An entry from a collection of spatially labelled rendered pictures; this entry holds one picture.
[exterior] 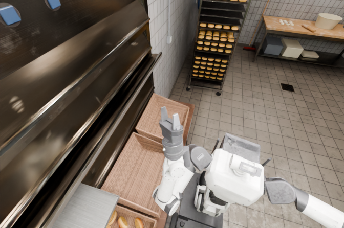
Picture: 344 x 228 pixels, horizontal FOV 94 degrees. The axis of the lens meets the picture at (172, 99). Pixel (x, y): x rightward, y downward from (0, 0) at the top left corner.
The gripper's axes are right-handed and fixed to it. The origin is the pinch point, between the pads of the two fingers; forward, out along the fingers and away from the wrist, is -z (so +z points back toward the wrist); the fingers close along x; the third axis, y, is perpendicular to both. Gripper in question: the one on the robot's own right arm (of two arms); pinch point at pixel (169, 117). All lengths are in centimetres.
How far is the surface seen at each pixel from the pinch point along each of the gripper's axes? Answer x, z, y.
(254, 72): -153, 80, -339
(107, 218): -20, 55, 33
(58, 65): -39, -22, 29
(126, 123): -84, 43, -3
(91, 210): -28, 53, 39
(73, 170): -32, 27, 39
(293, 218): 22, 179, -134
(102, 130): -45, 19, 20
